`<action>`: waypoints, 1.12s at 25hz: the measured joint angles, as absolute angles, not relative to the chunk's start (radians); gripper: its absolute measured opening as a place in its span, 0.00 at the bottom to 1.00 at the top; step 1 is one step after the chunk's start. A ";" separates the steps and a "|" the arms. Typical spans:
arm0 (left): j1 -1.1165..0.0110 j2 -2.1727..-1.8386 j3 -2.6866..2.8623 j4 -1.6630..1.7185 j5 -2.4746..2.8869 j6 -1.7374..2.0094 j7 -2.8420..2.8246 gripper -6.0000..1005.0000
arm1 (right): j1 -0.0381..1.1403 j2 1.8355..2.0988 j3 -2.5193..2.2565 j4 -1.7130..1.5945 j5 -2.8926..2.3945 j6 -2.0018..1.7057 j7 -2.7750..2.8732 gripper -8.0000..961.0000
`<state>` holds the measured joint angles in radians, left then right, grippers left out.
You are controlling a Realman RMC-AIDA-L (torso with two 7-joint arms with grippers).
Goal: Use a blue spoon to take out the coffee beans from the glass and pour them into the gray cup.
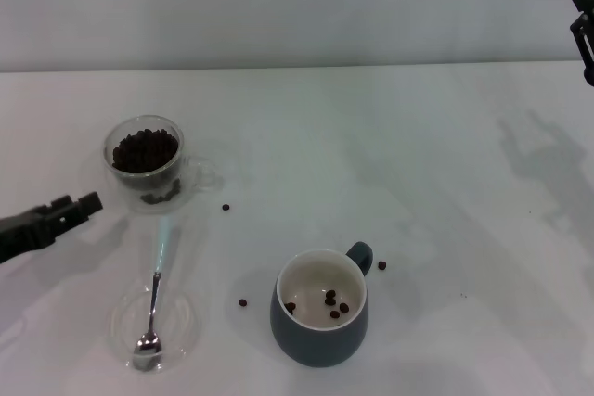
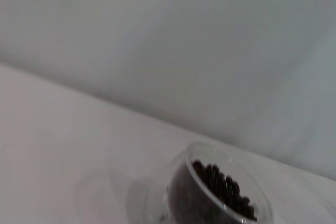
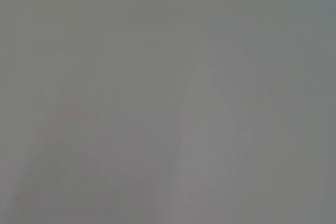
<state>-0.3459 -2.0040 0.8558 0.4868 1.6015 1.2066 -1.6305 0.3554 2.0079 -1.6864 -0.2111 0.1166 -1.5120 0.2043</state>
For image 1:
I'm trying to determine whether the double-walled glass cup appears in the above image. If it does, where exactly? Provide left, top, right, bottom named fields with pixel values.
left=102, top=113, right=219, bottom=216

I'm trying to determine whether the clear glass saucer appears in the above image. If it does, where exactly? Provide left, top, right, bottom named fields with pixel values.
left=110, top=288, right=201, bottom=372

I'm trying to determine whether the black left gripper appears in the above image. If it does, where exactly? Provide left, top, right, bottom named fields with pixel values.
left=0, top=191, right=103, bottom=265

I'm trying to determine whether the blue-handled metal spoon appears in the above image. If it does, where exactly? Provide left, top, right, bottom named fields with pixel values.
left=132, top=214, right=180, bottom=373

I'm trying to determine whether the dark blue-grey ceramic mug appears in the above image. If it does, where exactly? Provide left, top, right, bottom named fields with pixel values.
left=269, top=241, right=374, bottom=368

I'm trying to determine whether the coffee bean pile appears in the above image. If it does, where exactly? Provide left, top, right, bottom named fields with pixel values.
left=112, top=127, right=180, bottom=173

